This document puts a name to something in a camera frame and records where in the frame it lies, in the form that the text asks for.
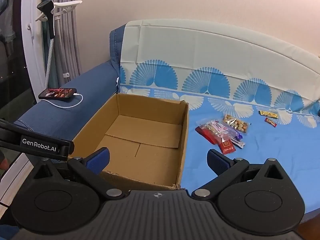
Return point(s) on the silver stick packet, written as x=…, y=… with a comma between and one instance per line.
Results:
x=238, y=143

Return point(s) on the clear bag of mixed nuts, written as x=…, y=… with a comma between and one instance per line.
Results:
x=236, y=124

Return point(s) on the black garment steamer head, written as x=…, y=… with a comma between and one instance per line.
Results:
x=47, y=8

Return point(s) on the red snack packet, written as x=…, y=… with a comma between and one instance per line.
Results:
x=203, y=133

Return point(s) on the white plastic hanger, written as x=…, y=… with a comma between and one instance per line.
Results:
x=67, y=5

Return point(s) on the brown cardboard box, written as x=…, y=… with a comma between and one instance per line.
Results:
x=140, y=135

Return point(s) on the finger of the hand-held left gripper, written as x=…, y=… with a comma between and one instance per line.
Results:
x=66, y=150

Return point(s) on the blue sofa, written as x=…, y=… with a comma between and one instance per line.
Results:
x=75, y=115

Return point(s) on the blue fan-print sheet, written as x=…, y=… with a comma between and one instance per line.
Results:
x=262, y=160

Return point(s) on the grey curtain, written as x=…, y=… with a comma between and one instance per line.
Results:
x=67, y=42

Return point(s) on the clear pink-label snack bag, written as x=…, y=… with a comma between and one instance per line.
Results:
x=217, y=127

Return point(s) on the small red snack bar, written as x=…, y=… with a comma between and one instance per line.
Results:
x=270, y=122

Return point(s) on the black smartphone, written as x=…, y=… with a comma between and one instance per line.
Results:
x=57, y=93

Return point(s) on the purple candy wrapper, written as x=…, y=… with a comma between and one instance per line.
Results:
x=239, y=136

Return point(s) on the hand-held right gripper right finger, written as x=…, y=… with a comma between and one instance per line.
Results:
x=218, y=162

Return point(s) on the white curtain clip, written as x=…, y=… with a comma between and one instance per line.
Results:
x=65, y=74

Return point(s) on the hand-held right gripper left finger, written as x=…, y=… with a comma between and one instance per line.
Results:
x=98, y=162

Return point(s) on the yellow snack packet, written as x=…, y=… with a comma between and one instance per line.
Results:
x=268, y=114

